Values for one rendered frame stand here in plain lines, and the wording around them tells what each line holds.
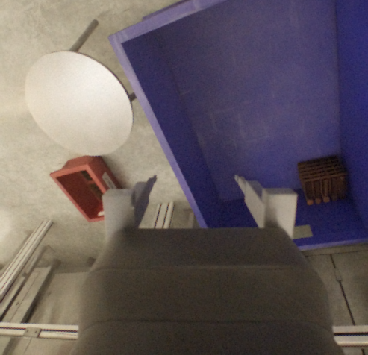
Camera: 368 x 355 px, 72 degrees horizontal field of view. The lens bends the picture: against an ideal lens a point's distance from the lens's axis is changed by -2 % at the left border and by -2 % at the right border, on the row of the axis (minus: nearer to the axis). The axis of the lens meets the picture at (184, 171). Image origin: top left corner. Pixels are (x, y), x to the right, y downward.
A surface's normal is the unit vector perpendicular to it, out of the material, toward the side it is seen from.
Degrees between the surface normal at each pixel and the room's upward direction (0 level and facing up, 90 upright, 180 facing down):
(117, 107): 0
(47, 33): 0
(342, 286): 90
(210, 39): 0
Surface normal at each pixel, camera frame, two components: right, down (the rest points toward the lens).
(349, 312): -0.32, -0.77
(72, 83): -0.13, 0.61
